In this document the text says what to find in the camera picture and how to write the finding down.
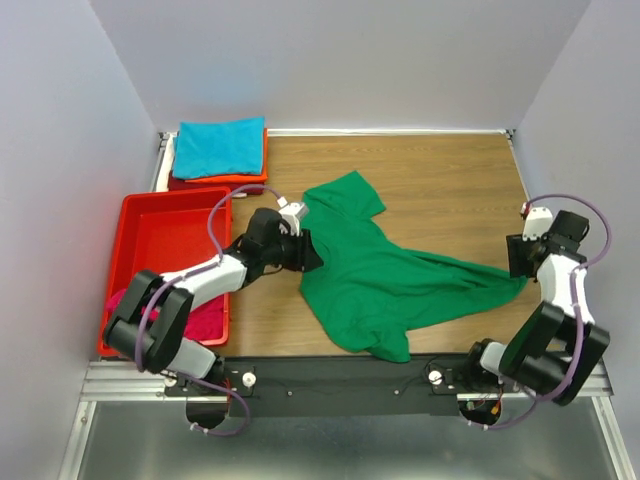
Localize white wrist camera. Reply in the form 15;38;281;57
277;197;309;236
520;202;554;242

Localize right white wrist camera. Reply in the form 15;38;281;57
520;202;554;242

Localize folded orange t-shirt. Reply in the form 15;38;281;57
185;128;270;184

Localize folded blue t-shirt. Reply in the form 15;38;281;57
173;117;265;180

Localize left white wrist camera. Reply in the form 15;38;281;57
277;197;309;236

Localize red plastic bin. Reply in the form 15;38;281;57
105;187;232;347

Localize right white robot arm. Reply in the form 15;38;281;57
459;205;610;406

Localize folded dark red t-shirt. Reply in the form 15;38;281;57
167;172;269;191

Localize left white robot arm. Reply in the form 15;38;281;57
102;202;323;395

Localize green t-shirt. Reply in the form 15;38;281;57
300;171;527;363

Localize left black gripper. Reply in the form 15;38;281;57
263;226;325;273

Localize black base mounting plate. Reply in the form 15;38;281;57
164;354;521;419

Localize crumpled magenta t-shirt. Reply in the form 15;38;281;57
103;289;227;342

